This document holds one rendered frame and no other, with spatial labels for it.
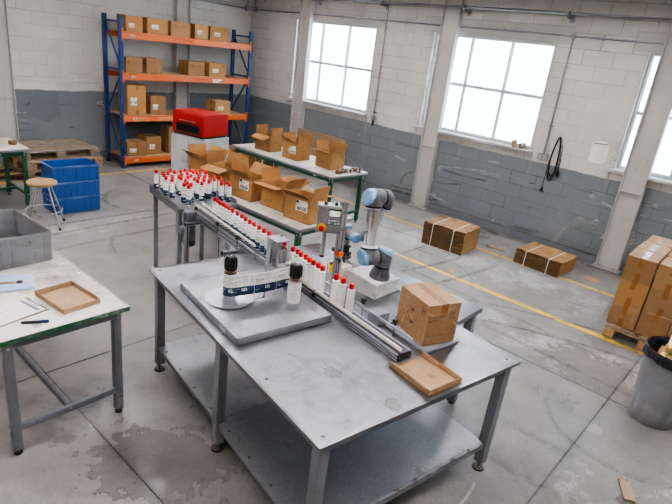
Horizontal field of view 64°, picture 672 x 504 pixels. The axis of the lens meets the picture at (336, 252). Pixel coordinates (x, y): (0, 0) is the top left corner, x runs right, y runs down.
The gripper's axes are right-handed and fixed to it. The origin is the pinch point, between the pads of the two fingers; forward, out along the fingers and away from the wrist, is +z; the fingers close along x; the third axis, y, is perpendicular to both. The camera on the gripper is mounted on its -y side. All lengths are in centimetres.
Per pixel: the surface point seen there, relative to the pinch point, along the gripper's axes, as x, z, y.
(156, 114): 233, 14, -656
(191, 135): 196, 14, -490
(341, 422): -130, 2, 119
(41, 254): -164, 6, -134
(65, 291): -171, 10, -81
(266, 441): -116, 65, 58
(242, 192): 68, 8, -203
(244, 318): -110, 0, 22
